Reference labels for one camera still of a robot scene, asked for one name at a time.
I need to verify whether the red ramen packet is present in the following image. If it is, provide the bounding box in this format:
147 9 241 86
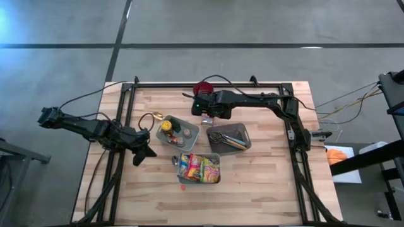
187 153 203 182

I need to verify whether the blue yellow ramen packet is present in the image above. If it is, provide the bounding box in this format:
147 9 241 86
179 153 191 179

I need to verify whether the brown hanging cable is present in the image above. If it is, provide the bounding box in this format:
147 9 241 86
83 149 107 217

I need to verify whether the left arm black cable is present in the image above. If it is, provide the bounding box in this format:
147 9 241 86
58 80 155 133

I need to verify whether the red patterned box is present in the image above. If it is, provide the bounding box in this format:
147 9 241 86
201 113 215 127

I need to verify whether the coloured cable bundle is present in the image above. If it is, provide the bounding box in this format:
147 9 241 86
315 81 383 127

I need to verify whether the red and black bowl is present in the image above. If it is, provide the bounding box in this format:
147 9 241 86
193 81 215 95

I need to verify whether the dark jar yellow lid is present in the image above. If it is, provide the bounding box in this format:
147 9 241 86
160 119 174 137

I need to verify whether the white plastic container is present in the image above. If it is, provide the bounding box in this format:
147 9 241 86
358 141 388 155

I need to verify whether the lime chili ramen packet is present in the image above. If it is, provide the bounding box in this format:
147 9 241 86
200 156 221 183

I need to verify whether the orange cloth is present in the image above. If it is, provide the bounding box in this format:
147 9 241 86
326 148 348 166

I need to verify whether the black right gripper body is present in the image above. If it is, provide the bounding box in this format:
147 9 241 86
191 91 233 120

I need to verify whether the black aluminium table frame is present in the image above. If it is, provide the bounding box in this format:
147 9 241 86
75 75 345 225

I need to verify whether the small black device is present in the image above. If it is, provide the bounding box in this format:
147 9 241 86
377 209 394 221

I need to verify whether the black equipment cart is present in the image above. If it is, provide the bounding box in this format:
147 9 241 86
377 69 404 141

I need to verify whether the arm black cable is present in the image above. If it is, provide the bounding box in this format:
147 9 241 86
58 80 155 133
182 74 316 111

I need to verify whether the spoon orange handle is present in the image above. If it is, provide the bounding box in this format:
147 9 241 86
171 156 186 192

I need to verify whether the dark grey translucent bin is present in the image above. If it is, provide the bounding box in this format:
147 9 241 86
206 122 253 156

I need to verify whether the white plastic bin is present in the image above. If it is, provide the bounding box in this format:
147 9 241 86
177 153 222 185
155 114 201 152

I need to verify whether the black diagonal bar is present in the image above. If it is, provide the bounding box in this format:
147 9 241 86
330 140 404 177

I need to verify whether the white sheet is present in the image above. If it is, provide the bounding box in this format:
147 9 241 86
324 144 363 184

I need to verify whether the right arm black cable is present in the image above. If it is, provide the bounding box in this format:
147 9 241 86
182 74 316 111

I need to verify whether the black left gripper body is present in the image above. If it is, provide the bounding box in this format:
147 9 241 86
125 128 152 149

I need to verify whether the steel spoon green handle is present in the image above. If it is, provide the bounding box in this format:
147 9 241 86
217 132 246 145

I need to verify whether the grey metal stand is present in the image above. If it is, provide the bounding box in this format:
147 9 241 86
0 137 51 227

